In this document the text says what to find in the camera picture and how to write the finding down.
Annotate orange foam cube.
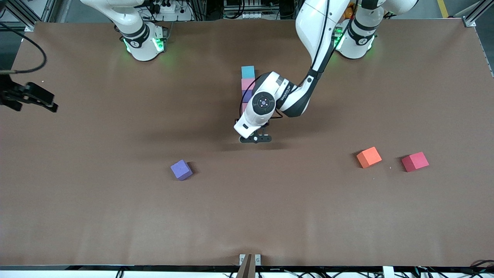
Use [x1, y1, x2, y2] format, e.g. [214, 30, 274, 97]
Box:
[356, 147, 382, 169]

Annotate brown table cover sheet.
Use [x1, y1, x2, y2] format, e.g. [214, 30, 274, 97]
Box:
[0, 19, 494, 267]

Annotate white equipment box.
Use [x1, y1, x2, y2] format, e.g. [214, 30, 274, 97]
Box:
[223, 0, 267, 20]

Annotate white power strip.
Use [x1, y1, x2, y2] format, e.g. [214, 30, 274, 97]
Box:
[149, 0, 178, 14]

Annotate red foam cube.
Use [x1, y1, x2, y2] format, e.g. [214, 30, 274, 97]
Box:
[401, 152, 430, 173]

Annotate silver aluminium frame profile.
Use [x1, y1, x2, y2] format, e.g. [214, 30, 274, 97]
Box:
[461, 0, 494, 27]
[0, 0, 51, 31]

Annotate brown post at table edge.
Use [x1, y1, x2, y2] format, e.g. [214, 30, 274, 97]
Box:
[236, 254, 256, 278]

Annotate white table edge rail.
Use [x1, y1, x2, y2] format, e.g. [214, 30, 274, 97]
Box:
[0, 266, 494, 278]

